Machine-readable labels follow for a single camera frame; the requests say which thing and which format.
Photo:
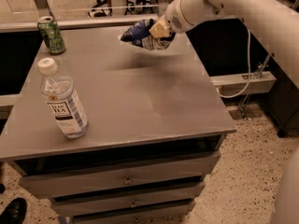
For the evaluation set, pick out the top grey drawer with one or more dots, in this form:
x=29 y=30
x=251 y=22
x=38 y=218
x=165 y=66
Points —
x=120 y=175

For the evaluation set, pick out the middle grey drawer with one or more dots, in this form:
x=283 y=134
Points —
x=130 y=198

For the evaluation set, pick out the grey metal railing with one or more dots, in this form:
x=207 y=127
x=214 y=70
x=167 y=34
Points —
x=24 y=14

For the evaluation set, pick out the grey drawer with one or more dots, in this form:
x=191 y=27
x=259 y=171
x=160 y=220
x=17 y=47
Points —
x=120 y=175
x=130 y=198
x=138 y=214

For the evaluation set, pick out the blue chip bag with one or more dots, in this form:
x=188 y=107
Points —
x=139 y=35

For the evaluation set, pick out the bottom grey drawer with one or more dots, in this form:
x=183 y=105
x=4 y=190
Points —
x=138 y=214

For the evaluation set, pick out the black shoe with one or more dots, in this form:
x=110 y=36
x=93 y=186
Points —
x=15 y=212

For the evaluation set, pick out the black cart base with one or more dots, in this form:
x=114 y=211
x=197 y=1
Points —
x=283 y=102

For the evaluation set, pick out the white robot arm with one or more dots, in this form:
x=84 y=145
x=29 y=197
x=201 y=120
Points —
x=276 y=27

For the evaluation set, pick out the blue label plastic bottle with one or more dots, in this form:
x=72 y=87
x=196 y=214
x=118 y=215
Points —
x=61 y=97

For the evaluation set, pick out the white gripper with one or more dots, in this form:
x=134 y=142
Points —
x=174 y=19

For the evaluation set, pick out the green soda can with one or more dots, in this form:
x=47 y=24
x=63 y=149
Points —
x=50 y=32

